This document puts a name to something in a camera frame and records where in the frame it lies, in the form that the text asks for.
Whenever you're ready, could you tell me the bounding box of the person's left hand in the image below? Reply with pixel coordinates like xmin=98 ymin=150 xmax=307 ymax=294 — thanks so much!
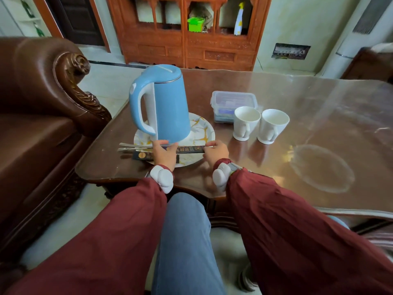
xmin=152 ymin=140 xmax=179 ymax=172

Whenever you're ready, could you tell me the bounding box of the person's right hand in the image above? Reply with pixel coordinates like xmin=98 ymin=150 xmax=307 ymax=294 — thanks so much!
xmin=203 ymin=140 xmax=230 ymax=169

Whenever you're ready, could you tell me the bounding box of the long dark sachet packet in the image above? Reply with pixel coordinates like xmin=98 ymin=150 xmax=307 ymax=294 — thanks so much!
xmin=161 ymin=145 xmax=206 ymax=154

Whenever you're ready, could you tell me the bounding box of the person's left forearm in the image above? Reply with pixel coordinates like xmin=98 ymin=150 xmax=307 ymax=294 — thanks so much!
xmin=5 ymin=165 xmax=174 ymax=295

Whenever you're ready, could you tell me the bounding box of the person's right forearm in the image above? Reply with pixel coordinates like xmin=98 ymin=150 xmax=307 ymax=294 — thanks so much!
xmin=213 ymin=158 xmax=393 ymax=295

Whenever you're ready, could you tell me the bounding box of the white gold marbled plate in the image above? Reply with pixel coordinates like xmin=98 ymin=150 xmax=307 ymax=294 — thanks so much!
xmin=133 ymin=112 xmax=216 ymax=168

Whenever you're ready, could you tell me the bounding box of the dark sachet with orange dot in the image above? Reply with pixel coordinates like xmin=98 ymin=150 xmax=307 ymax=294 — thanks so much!
xmin=133 ymin=151 xmax=180 ymax=164

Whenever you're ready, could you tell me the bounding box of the white wrist tracker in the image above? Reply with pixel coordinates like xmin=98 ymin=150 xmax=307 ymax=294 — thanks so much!
xmin=149 ymin=165 xmax=174 ymax=194
xmin=212 ymin=163 xmax=243 ymax=193

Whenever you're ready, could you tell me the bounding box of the white ceramic cup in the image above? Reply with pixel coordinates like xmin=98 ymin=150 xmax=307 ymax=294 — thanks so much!
xmin=257 ymin=109 xmax=290 ymax=145
xmin=233 ymin=106 xmax=261 ymax=142

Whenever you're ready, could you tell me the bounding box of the blue electric kettle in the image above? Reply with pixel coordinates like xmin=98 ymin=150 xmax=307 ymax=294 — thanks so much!
xmin=129 ymin=64 xmax=191 ymax=144

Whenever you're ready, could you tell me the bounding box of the clear plastic lidded container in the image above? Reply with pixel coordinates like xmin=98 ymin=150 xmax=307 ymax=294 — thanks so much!
xmin=210 ymin=91 xmax=259 ymax=124

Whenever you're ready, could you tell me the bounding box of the carved red wooden cabinet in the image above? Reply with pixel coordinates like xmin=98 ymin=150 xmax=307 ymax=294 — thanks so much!
xmin=105 ymin=0 xmax=273 ymax=72

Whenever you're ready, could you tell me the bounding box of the person's blue jeans leg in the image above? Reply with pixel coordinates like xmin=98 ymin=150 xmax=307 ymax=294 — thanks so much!
xmin=151 ymin=193 xmax=227 ymax=295

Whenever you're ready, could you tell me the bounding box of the green plastic box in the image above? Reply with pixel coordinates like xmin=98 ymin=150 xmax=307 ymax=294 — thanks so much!
xmin=187 ymin=17 xmax=206 ymax=32

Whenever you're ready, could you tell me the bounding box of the white yellow spray bottle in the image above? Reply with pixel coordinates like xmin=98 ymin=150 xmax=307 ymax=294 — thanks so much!
xmin=234 ymin=2 xmax=245 ymax=36

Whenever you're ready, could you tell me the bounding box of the brown leather carved sofa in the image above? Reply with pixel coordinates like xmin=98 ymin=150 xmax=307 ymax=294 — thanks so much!
xmin=0 ymin=37 xmax=112 ymax=264

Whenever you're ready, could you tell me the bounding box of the person's grey shoe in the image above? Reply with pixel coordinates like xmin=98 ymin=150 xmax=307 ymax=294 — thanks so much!
xmin=237 ymin=263 xmax=259 ymax=293

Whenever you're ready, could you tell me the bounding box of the dark wooden door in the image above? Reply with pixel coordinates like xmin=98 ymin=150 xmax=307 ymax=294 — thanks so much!
xmin=44 ymin=0 xmax=105 ymax=47

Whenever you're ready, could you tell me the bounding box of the white standing air conditioner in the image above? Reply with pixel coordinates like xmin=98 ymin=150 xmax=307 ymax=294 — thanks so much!
xmin=316 ymin=0 xmax=393 ymax=79

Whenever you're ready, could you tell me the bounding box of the dark brown armchair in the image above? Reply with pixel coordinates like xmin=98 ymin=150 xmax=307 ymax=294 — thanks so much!
xmin=341 ymin=43 xmax=393 ymax=85

